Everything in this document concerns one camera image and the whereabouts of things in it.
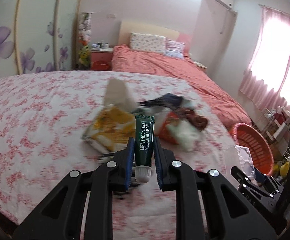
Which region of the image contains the clear plastic blister tray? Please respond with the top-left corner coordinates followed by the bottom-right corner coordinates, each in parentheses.
top-left (223, 145), bottom-right (255, 180)

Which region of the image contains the green Mentholatum lip gel tube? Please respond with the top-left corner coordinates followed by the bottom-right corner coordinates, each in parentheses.
top-left (134, 114), bottom-right (155, 184)

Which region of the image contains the white tissue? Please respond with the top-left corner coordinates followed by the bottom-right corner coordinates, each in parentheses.
top-left (103, 79), bottom-right (137, 112)

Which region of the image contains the red plastic laundry basket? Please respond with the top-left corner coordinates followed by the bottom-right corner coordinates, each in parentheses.
top-left (229, 122), bottom-right (274, 176)

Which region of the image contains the white fluffy cloth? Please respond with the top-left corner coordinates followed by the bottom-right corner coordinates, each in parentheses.
top-left (176, 121), bottom-right (202, 152)

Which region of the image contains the dark red patterned cloth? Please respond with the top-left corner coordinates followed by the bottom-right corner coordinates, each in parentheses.
top-left (177, 107), bottom-right (208, 131)

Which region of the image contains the yellow snack bag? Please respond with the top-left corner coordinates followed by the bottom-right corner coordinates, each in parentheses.
top-left (82, 105), bottom-right (135, 154)

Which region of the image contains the floral pink white bedsheet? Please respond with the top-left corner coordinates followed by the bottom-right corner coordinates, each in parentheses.
top-left (0, 70), bottom-right (238, 240)

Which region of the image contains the pink window curtain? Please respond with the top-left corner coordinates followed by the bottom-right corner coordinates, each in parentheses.
top-left (239, 7), bottom-right (290, 110)

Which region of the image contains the navy grey folded sock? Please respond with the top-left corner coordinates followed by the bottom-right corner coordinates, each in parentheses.
top-left (138, 93), bottom-right (194, 110)

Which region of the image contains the right bedside table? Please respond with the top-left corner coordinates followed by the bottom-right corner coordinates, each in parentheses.
top-left (193, 61), bottom-right (208, 74)

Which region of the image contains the red bucket under nightstand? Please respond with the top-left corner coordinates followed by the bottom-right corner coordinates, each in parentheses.
top-left (91, 60), bottom-right (111, 71)

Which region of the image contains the salmon pink duvet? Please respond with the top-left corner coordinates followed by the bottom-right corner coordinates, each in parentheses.
top-left (111, 44), bottom-right (251, 128)

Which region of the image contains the pink bedside table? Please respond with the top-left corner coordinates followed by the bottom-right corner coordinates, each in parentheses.
top-left (90, 48), bottom-right (113, 71)

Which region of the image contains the striped pink pillow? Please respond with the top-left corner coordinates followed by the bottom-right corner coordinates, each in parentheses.
top-left (165, 39), bottom-right (186, 60)

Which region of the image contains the floral white pillow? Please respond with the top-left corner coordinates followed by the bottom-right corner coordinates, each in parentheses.
top-left (129, 33), bottom-right (166, 54)

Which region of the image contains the beige wooden headboard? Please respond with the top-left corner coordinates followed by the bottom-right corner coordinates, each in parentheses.
top-left (117, 21), bottom-right (192, 45)

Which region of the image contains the wardrobe with purple flowers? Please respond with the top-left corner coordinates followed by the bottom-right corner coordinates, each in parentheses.
top-left (0, 0), bottom-right (80, 78)

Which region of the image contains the white wire rack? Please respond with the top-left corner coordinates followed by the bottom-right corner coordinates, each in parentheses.
top-left (253, 106), bottom-right (290, 142)

